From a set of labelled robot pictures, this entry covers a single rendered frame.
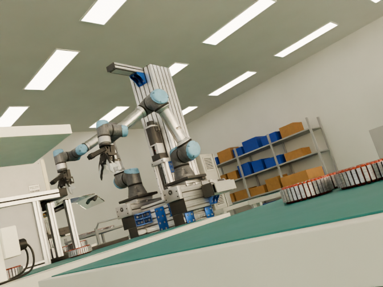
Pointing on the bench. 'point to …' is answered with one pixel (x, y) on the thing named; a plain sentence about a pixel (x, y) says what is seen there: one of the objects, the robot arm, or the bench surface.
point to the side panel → (27, 233)
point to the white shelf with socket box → (16, 135)
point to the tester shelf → (50, 195)
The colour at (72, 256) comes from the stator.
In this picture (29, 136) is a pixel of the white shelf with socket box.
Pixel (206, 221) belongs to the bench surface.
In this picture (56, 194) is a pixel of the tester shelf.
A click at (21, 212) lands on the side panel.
